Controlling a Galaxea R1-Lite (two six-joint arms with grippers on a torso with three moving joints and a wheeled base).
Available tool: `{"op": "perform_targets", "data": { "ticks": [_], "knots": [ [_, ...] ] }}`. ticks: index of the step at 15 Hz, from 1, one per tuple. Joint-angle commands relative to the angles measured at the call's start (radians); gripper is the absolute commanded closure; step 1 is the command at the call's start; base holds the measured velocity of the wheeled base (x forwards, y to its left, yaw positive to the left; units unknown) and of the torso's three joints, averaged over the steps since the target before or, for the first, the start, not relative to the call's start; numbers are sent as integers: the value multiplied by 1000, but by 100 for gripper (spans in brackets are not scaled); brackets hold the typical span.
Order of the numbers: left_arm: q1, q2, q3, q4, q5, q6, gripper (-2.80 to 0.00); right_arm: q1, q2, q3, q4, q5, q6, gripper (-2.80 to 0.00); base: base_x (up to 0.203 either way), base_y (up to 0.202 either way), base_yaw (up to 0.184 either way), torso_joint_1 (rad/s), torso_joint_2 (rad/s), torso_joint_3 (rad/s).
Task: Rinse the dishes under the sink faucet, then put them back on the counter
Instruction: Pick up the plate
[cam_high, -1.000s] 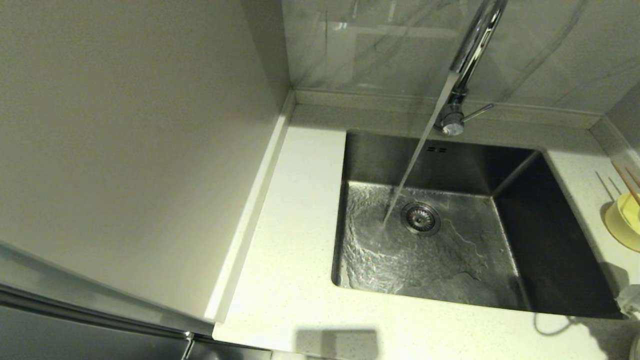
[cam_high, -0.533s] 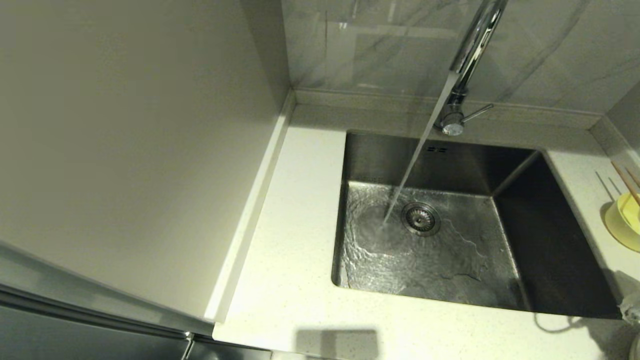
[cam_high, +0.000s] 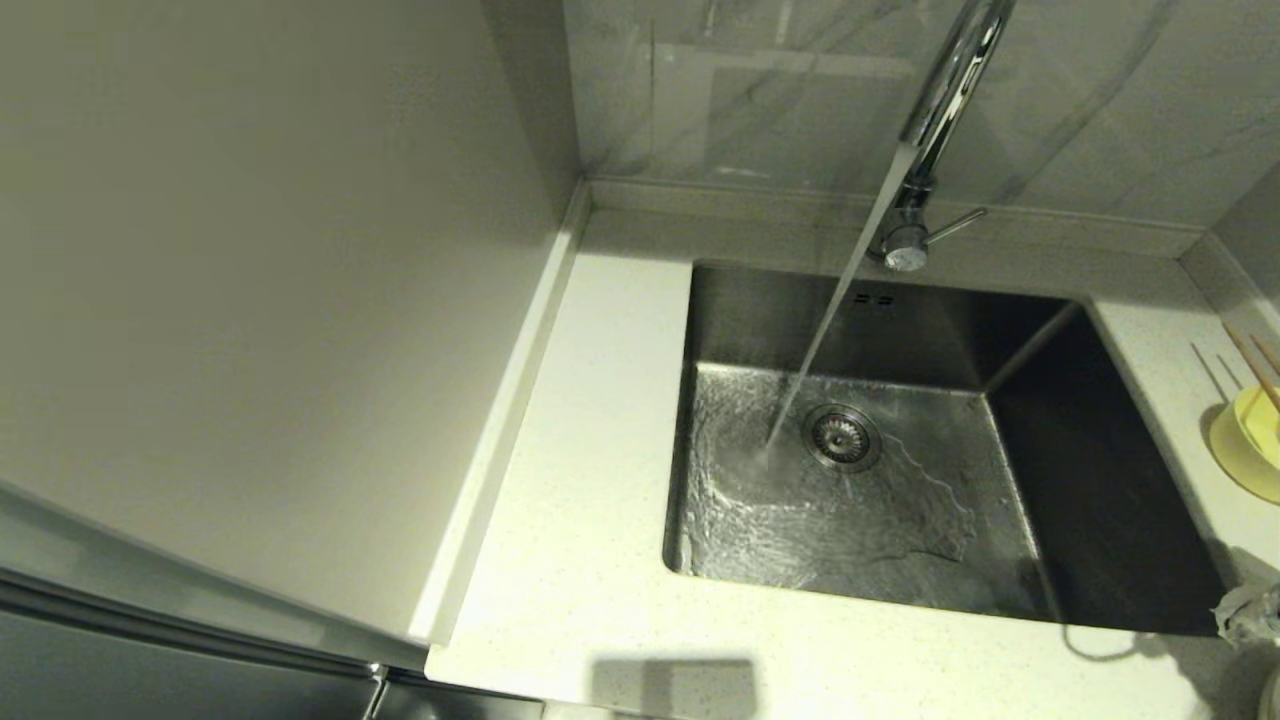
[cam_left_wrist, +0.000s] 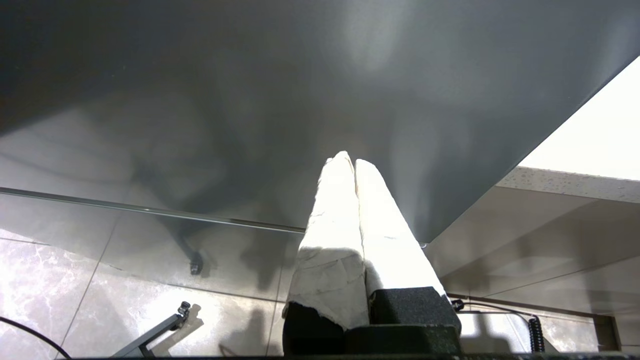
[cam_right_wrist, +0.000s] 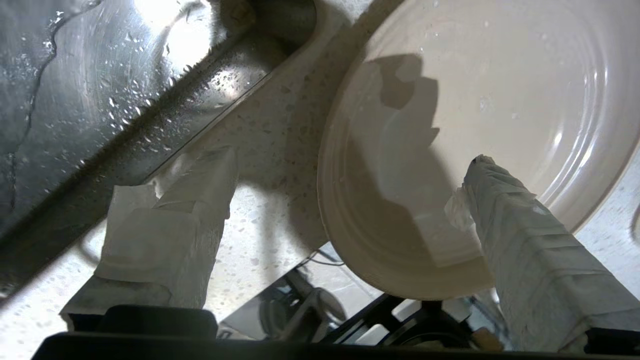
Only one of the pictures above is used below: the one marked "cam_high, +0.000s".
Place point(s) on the dark glossy cabinet door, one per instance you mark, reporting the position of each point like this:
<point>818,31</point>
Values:
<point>150,685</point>

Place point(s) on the metal cabinet trim strip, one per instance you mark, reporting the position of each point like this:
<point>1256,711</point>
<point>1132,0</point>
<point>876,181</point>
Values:
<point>200,632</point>

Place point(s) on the tall pale cabinet side panel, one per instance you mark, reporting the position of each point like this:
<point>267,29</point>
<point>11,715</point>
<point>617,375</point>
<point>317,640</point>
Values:
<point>250,300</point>

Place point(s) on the stainless steel sink basin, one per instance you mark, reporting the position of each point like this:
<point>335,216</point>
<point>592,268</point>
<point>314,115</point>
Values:
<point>900,560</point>

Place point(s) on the thin chrome faucet lever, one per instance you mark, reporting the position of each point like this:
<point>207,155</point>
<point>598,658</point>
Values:
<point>955,226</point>

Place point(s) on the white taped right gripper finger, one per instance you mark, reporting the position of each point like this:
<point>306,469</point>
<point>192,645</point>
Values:
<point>1255,600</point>
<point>1250,628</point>

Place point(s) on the round metal drain strainer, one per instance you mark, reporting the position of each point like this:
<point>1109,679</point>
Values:
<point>842,437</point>

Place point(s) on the tall chrome faucet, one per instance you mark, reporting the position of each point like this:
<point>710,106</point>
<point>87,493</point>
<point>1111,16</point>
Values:
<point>955,80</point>

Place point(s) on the pale yellow bowl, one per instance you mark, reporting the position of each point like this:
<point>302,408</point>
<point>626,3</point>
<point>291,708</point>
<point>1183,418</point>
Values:
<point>1245,450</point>

